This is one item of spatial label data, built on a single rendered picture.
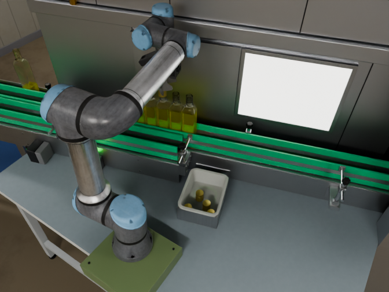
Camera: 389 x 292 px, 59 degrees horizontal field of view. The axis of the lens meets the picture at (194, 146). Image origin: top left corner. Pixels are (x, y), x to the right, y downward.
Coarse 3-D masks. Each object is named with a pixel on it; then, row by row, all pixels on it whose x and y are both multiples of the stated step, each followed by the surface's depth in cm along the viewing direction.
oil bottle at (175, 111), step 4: (172, 104) 145; (180, 104) 145; (172, 108) 145; (176, 108) 145; (180, 108) 145; (168, 112) 148; (172, 112) 146; (176, 112) 146; (180, 112) 145; (172, 116) 148; (176, 116) 147; (180, 116) 147; (172, 120) 149; (176, 120) 149; (180, 120) 148; (172, 124) 151; (176, 124) 150; (180, 124) 150; (172, 128) 153; (176, 128) 152; (180, 128) 152
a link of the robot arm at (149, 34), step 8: (152, 16) 117; (144, 24) 112; (152, 24) 112; (160, 24) 115; (136, 32) 110; (144, 32) 109; (152, 32) 111; (160, 32) 110; (136, 40) 112; (144, 40) 111; (152, 40) 111; (160, 40) 110; (144, 48) 113
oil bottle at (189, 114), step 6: (186, 108) 144; (192, 108) 144; (186, 114) 145; (192, 114) 144; (186, 120) 147; (192, 120) 146; (186, 126) 150; (192, 126) 149; (186, 132) 152; (192, 132) 151
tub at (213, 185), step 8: (192, 176) 153; (200, 176) 155; (208, 176) 153; (216, 176) 152; (224, 176) 150; (192, 184) 155; (200, 184) 156; (208, 184) 156; (216, 184) 155; (224, 184) 147; (184, 192) 144; (192, 192) 153; (208, 192) 153; (216, 192) 153; (224, 192) 144; (184, 200) 146; (192, 200) 150; (216, 200) 150; (184, 208) 138; (192, 208) 147; (200, 208) 147; (216, 208) 147
